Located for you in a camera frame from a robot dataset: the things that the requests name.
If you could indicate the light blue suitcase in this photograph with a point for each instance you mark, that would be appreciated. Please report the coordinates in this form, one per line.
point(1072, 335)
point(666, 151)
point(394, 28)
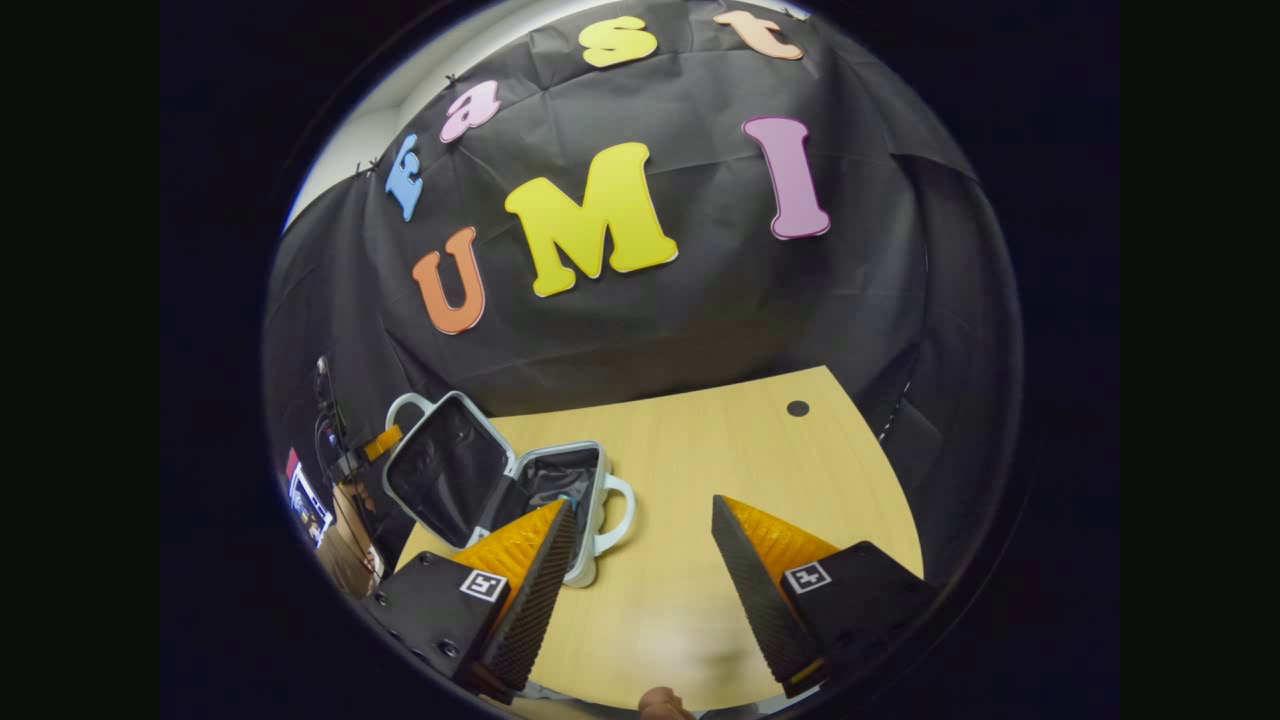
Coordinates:
point(450, 470)

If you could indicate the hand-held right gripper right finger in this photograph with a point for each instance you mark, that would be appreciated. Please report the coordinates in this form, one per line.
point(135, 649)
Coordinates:
point(755, 600)

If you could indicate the black backdrop cloth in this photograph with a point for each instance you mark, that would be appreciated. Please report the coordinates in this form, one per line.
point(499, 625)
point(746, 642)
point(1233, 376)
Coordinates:
point(700, 300)

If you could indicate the white blue box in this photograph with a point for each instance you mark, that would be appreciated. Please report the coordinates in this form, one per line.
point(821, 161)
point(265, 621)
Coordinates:
point(306, 500)

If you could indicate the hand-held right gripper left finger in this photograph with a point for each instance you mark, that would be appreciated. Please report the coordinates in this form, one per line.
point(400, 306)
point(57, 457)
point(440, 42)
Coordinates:
point(530, 600)

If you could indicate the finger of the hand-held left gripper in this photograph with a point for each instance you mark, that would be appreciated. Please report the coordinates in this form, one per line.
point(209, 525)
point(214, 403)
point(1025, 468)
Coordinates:
point(383, 443)

